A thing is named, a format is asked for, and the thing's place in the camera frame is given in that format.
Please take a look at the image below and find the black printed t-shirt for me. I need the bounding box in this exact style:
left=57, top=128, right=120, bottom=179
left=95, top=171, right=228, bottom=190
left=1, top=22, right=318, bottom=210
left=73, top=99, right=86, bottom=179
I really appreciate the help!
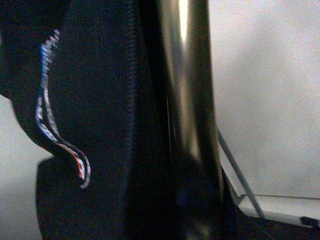
left=0, top=0, right=320, bottom=240

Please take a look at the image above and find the grey rack side frame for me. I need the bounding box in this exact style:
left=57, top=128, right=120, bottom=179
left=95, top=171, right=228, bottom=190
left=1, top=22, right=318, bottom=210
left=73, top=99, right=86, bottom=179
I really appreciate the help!
left=156, top=0, right=224, bottom=240

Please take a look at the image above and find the upper horizontal metal rail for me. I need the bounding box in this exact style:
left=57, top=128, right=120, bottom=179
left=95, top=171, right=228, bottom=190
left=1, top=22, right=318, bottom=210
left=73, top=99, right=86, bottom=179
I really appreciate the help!
left=217, top=128, right=266, bottom=219

